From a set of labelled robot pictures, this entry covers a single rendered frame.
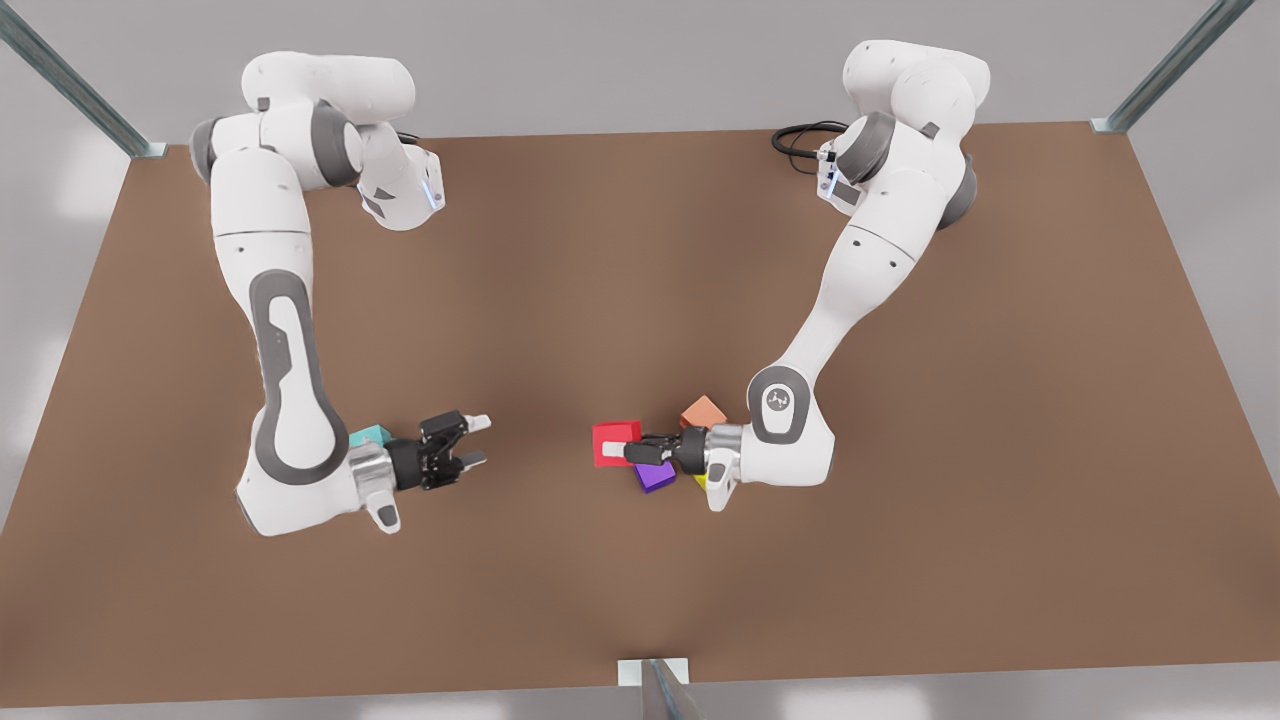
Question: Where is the red wooden cube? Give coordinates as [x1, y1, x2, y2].
[592, 420, 644, 469]

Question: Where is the silver frame post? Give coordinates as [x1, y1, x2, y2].
[1090, 0, 1257, 135]
[617, 657, 692, 720]
[0, 0, 167, 160]

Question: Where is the black cable loop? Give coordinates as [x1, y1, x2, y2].
[771, 121, 851, 177]

